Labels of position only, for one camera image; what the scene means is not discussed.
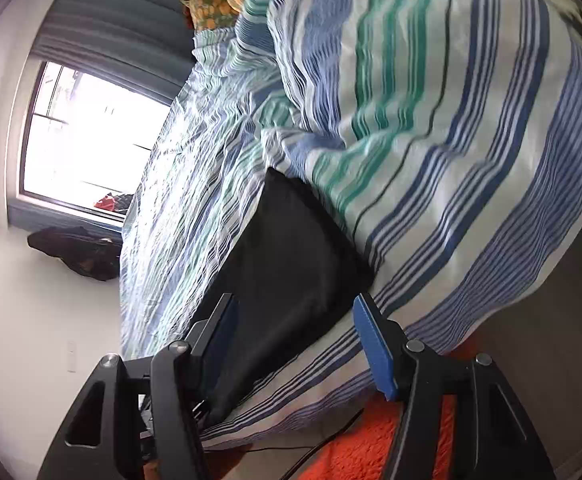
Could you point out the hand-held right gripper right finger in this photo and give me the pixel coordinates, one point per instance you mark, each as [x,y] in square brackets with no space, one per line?
[376,350]

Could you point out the red cloth at window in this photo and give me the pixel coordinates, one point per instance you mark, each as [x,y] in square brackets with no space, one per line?
[105,203]

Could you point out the window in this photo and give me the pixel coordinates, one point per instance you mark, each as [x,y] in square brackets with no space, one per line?
[91,135]

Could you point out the dark hanging clothes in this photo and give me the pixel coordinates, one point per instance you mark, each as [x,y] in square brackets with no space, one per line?
[81,255]

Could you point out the striped bed sheet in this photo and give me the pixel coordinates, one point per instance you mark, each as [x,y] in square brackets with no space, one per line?
[446,135]

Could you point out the black pants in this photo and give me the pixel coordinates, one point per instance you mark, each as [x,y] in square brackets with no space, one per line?
[291,260]

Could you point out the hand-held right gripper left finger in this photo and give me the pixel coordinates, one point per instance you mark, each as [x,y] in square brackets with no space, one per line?
[221,340]

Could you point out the white wall switch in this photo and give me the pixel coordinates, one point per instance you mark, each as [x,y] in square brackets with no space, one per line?
[71,356]

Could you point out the orange fuzzy cloth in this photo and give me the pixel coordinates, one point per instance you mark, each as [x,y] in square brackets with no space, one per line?
[366,445]

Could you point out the blue curtain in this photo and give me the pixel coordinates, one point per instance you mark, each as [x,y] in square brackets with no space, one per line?
[121,25]

